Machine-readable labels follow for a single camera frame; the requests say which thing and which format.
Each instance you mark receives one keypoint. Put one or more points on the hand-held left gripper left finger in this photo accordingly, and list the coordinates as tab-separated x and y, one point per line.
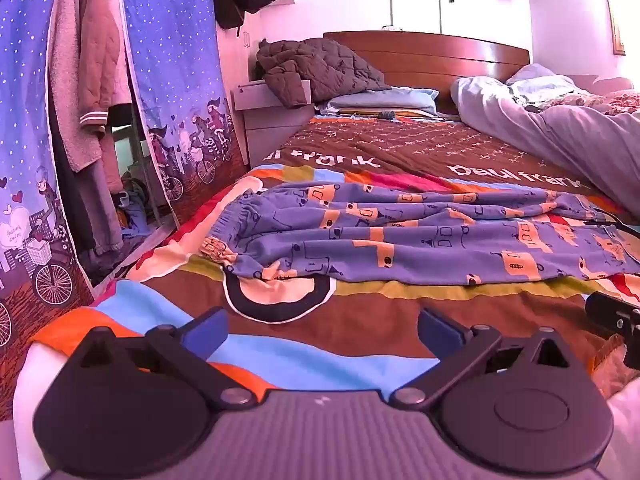
207	332

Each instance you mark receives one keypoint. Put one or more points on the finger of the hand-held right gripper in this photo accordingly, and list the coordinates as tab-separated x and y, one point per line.
612	312

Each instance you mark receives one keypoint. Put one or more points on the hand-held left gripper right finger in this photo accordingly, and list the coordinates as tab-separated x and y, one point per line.
442	332

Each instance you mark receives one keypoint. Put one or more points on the blue printed pants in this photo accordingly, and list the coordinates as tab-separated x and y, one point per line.
375	230

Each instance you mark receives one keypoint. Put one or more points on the colourful printed bed sheet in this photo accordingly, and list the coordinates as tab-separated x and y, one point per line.
350	320

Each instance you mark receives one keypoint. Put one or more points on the pile of clothes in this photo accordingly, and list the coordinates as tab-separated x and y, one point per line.
132	205

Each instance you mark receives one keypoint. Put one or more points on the floral blanket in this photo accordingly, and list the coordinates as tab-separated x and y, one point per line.
615	102

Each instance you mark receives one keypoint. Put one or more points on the grey duvet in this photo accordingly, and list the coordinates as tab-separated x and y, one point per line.
525	120

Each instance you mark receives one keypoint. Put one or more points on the grey nightstand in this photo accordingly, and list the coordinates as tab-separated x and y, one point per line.
270	130

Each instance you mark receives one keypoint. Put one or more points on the light blue pillow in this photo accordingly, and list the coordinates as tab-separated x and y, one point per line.
535	74

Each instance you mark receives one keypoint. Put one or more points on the wooden headboard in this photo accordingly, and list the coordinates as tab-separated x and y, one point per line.
425	60

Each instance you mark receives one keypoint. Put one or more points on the blue starry wardrobe curtain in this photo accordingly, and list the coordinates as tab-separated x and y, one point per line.
170	60
25	110

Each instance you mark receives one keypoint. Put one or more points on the pink fleece coat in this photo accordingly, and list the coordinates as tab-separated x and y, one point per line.
67	85

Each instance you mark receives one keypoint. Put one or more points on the brown quilted jacket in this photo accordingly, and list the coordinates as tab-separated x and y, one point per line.
320	67

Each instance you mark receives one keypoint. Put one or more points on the pink quilted jacket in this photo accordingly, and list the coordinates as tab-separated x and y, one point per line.
102	45

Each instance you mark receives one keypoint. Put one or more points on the framed wall picture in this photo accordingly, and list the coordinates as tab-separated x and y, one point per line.
616	20

